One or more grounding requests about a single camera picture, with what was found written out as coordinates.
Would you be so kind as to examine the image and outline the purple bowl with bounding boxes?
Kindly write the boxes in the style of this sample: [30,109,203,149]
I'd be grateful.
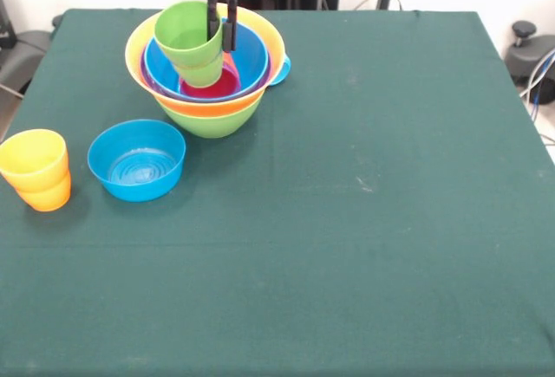
[140,45,272,104]

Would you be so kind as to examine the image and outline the purple cup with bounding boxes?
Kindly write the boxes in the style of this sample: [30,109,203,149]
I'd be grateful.
[179,64,243,100]

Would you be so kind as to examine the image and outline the blue cup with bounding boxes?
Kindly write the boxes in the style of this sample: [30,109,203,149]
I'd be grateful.
[266,54,292,88]

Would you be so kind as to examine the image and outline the dark equipment box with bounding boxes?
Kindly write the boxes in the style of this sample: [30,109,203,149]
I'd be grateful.
[0,0,18,51]

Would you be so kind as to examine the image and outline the black stand with knob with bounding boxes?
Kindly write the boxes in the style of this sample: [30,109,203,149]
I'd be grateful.
[505,20,555,105]

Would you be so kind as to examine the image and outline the green bowl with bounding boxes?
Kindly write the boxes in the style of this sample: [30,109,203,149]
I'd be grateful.
[158,90,265,140]

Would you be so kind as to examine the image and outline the small blue bowl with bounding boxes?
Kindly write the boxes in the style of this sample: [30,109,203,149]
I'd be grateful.
[87,119,187,203]

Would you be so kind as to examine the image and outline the green cup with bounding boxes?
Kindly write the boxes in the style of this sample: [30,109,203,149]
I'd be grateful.
[172,52,225,89]
[153,0,225,68]

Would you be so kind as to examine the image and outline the large blue bowl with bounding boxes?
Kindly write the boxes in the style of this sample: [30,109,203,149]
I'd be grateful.
[143,16,270,101]

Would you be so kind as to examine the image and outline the dark green table cloth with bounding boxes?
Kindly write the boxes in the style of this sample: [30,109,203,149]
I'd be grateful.
[0,7,555,377]

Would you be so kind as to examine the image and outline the yellow bowl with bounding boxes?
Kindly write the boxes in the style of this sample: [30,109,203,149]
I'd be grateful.
[124,7,287,119]

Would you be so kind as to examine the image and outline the orange cup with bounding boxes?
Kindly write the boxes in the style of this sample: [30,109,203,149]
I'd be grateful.
[16,172,72,213]

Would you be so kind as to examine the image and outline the yellow cup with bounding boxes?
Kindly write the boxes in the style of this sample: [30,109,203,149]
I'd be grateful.
[0,128,70,194]

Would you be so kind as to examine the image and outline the blue cable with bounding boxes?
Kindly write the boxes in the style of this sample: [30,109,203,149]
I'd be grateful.
[519,45,555,107]

